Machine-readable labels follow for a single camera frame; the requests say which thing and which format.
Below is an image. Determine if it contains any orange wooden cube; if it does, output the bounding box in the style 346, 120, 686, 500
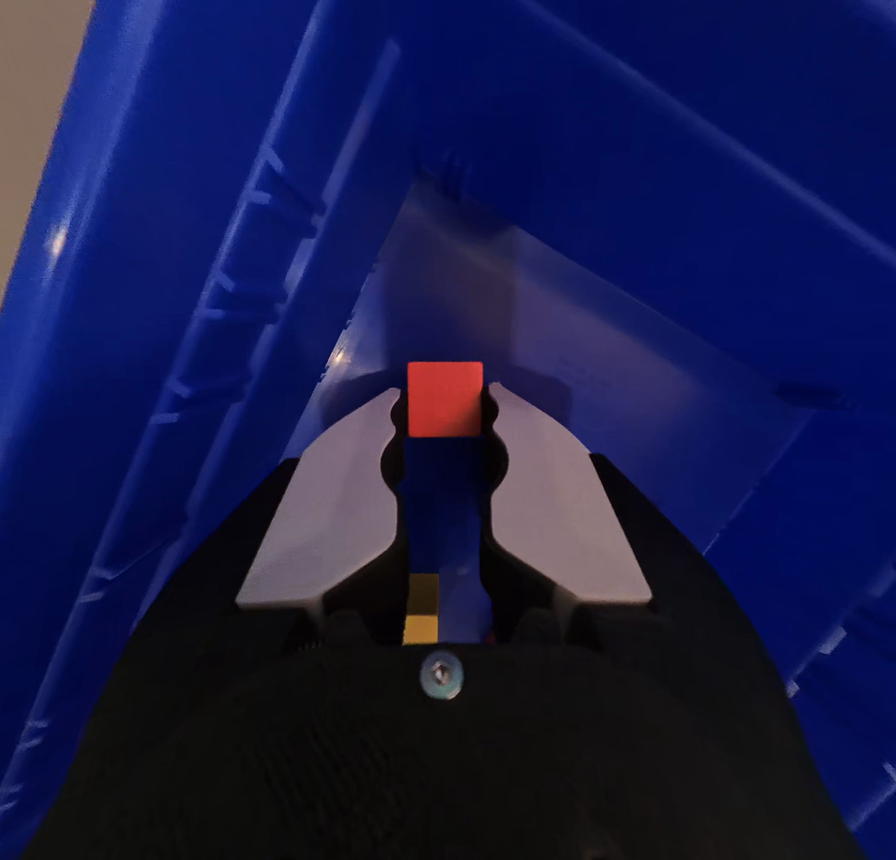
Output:
407, 362, 484, 440

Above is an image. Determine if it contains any blue plastic bin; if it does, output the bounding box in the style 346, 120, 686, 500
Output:
0, 0, 896, 860

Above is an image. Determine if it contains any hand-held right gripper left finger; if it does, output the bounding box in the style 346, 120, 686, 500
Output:
234, 387, 411, 612

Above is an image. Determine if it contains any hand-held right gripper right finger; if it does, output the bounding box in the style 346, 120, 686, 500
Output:
478, 382, 653, 612

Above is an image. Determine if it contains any yellow wooden cube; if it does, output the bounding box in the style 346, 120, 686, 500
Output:
402, 573, 441, 645

